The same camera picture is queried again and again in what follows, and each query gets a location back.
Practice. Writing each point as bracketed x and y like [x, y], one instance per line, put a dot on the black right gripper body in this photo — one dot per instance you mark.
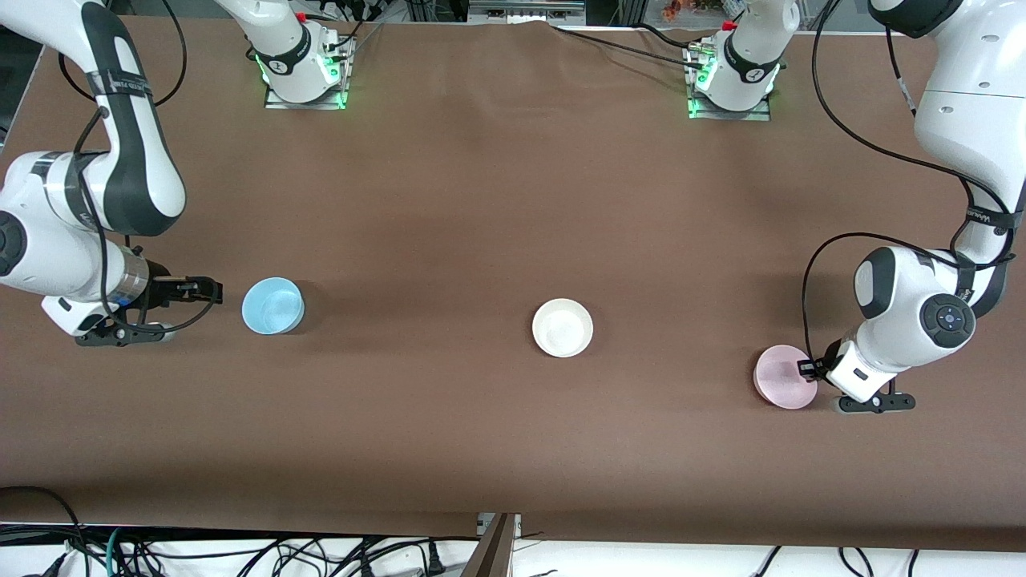
[163, 290]

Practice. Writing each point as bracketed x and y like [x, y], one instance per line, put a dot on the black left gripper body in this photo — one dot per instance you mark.
[829, 353]

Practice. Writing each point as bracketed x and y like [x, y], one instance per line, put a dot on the pink bowl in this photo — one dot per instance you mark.
[777, 381]

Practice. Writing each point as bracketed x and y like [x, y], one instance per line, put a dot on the light blue bowl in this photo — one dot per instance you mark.
[272, 306]

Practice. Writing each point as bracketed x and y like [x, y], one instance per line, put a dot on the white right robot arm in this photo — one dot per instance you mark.
[48, 248]

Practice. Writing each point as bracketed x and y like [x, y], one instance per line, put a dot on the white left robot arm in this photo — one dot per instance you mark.
[906, 312]

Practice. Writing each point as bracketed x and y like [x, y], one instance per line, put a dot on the white bowl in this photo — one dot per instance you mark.
[563, 327]

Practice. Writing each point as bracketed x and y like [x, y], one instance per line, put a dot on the brown table cover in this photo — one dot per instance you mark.
[481, 200]

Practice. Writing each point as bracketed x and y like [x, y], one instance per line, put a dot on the black plug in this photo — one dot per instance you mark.
[435, 561]

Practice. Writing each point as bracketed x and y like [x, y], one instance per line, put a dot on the orange object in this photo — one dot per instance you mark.
[681, 8]

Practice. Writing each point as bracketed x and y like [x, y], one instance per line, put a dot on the grey power strip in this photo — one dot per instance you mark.
[525, 10]

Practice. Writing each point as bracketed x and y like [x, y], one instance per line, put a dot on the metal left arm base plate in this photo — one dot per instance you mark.
[761, 114]

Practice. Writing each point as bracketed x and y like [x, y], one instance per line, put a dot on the aluminium post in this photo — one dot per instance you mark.
[493, 553]

